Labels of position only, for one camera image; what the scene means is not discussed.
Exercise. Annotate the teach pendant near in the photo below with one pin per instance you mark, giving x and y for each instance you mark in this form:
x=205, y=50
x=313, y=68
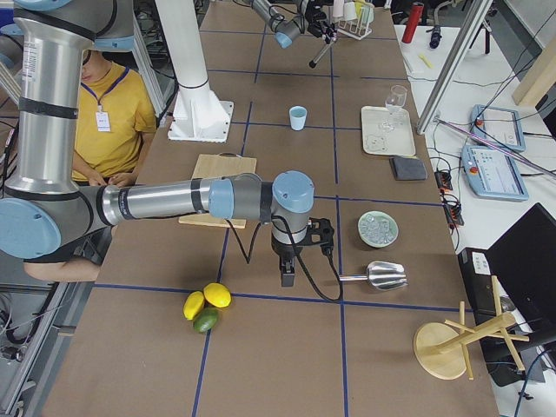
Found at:
x=492, y=175

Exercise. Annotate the aluminium frame post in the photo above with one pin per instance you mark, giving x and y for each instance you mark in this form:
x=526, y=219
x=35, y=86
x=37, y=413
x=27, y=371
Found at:
x=470, y=27

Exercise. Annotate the red bottle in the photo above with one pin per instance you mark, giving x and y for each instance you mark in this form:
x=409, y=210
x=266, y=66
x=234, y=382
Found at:
x=412, y=22

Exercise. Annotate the white wire cup rack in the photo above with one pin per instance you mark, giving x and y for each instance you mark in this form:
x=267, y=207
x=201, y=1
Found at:
x=352, y=28

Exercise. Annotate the wooden cup tree stand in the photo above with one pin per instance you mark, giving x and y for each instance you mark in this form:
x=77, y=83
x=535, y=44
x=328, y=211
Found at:
x=441, y=347

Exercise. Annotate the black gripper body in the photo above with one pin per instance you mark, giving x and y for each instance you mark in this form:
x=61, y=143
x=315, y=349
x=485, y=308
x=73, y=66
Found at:
x=314, y=29
x=283, y=250

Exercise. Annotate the green cup on rack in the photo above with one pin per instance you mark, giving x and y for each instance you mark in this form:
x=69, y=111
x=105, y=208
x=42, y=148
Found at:
x=365, y=13

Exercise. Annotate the grey folded cloth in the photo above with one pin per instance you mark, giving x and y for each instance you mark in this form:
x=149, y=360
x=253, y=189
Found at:
x=408, y=169

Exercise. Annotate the teach pendant far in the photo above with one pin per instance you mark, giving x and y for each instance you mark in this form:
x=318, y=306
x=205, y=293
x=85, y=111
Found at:
x=495, y=124

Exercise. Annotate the black monitor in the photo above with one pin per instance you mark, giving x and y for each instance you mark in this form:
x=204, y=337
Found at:
x=523, y=259

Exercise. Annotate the black camera mount wrist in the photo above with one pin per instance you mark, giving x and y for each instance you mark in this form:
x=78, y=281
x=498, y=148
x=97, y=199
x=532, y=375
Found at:
x=321, y=233

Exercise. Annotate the clear wine glass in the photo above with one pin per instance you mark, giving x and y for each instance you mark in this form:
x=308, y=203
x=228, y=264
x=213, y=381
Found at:
x=394, y=102

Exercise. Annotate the black power strip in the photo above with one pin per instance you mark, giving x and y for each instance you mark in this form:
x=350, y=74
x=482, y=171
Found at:
x=451, y=203

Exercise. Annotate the cream bear tray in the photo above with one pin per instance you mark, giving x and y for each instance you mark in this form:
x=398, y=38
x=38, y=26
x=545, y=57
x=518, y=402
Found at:
x=386, y=142

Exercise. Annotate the green bowl of ice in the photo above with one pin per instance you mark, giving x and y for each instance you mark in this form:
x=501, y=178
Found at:
x=377, y=229

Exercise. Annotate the steel ice scoop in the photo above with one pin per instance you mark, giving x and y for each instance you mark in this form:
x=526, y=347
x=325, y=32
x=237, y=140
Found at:
x=381, y=275

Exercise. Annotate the steel muddler with black tip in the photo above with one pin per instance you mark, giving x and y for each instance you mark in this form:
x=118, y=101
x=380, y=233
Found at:
x=322, y=52

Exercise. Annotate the whole yellow lemon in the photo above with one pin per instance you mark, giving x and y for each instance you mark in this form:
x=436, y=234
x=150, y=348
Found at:
x=217, y=294

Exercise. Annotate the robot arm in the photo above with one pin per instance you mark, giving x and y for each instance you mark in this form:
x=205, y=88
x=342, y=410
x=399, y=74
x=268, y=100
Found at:
x=44, y=209
x=286, y=31

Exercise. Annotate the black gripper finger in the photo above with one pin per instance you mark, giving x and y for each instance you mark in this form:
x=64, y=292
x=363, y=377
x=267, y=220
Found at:
x=290, y=273
x=284, y=272

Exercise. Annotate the teach pendant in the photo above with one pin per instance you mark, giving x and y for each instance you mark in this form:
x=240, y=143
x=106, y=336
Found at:
x=495, y=124
x=492, y=175

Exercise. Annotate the green lime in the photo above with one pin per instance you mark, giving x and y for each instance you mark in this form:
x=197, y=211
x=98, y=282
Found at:
x=206, y=320

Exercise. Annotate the person in yellow shirt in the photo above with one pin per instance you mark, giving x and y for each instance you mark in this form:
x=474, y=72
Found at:
x=115, y=126

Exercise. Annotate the light blue cup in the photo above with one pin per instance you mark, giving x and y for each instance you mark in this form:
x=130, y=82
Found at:
x=297, y=117

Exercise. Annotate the white plastic cup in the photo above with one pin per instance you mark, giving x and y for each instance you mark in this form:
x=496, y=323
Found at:
x=338, y=9

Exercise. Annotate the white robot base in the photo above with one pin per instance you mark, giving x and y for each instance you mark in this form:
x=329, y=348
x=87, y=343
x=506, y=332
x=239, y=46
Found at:
x=198, y=114

